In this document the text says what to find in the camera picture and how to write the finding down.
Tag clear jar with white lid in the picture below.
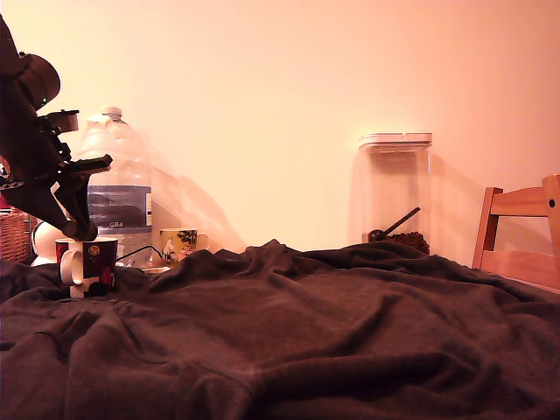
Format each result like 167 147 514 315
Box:
357 131 434 256

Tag black scoop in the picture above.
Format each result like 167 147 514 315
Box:
367 206 422 243

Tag dark coffee capsule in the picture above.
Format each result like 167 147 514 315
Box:
61 220 99 242

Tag small white round camera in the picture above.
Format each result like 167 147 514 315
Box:
29 220 62 267

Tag camera box on bracket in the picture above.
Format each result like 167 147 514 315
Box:
37 108 81 134

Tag dark mug with white handle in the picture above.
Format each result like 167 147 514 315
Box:
55 237 120 299

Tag cartoon print mug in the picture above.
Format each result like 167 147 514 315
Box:
158 227 212 265

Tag woven wicker basket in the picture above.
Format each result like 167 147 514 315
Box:
0 208 39 266

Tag large clear water bottle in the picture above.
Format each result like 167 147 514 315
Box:
72 104 155 263

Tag thin black cable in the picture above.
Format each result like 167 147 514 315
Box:
115 245 166 269

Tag dark brown blanket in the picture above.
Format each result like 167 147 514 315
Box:
0 238 560 420

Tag coffee beans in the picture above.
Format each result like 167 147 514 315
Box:
384 231 431 256

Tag wooden chair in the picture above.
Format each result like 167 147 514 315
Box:
471 174 560 293

